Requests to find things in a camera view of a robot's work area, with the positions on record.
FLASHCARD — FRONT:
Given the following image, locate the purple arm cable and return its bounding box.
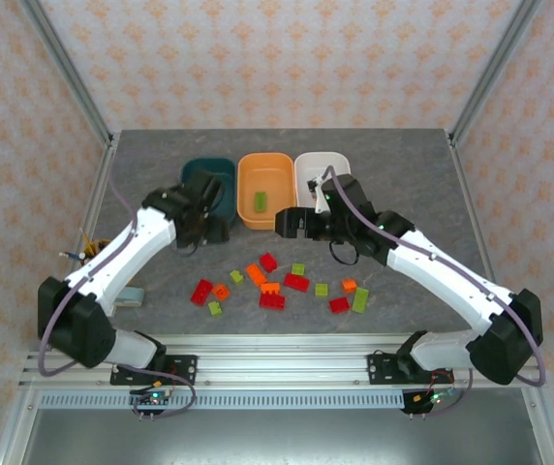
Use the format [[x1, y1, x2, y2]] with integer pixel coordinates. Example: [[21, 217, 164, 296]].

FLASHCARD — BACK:
[[323, 165, 547, 419], [38, 174, 197, 419]]

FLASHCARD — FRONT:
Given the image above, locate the yellow pencil cup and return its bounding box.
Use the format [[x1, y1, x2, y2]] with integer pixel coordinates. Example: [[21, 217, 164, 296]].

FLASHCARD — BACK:
[[78, 236, 114, 270]]

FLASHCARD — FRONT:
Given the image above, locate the long orange lego brick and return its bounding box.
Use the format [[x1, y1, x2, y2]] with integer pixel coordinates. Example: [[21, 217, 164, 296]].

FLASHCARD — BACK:
[[245, 263, 269, 288]]

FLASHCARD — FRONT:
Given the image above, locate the orange plastic container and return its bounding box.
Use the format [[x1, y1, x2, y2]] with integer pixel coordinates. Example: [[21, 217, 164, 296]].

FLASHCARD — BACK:
[[236, 152, 296, 230]]

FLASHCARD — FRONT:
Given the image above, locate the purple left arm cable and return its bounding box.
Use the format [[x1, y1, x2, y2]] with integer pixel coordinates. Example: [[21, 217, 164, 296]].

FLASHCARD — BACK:
[[38, 174, 197, 419]]

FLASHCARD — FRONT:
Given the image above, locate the slotted grey cable duct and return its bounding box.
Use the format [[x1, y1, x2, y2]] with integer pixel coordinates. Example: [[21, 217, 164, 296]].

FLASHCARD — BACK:
[[38, 390, 407, 411]]

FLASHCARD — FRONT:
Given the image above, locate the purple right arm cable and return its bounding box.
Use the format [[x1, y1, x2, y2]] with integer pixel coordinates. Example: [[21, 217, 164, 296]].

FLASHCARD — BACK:
[[323, 165, 547, 419]]

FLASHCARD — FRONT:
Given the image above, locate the aluminium table side rail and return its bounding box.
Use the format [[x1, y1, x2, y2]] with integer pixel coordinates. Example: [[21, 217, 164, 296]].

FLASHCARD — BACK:
[[0, 135, 121, 465], [446, 135, 554, 465]]

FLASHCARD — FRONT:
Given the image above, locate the large red lego brick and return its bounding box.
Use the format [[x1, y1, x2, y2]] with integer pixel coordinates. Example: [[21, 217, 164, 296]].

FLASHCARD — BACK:
[[283, 272, 311, 294], [259, 292, 288, 311]]

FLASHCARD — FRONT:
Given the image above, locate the light blue white block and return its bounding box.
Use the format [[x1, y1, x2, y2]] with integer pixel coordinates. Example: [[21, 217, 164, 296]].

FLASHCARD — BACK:
[[114, 286, 145, 309]]

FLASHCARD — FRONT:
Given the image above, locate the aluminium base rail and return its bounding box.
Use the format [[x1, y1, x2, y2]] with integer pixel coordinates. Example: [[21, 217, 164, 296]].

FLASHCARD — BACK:
[[17, 332, 548, 390]]

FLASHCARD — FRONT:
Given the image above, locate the white plastic container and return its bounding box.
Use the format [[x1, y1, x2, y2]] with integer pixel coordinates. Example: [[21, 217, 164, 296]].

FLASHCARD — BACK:
[[293, 151, 354, 205]]

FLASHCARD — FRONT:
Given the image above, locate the grey metal shelf panel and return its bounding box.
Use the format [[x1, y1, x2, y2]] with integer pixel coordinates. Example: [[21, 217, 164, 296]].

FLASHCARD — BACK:
[[19, 409, 544, 465]]

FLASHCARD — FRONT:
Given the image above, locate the dark teal plastic container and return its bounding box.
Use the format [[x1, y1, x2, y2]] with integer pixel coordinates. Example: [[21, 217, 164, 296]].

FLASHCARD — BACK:
[[180, 157, 237, 230]]

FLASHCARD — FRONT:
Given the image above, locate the aluminium frame post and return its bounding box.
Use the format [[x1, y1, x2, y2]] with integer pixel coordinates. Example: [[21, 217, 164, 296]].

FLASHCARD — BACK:
[[449, 0, 543, 149], [17, 0, 116, 149]]

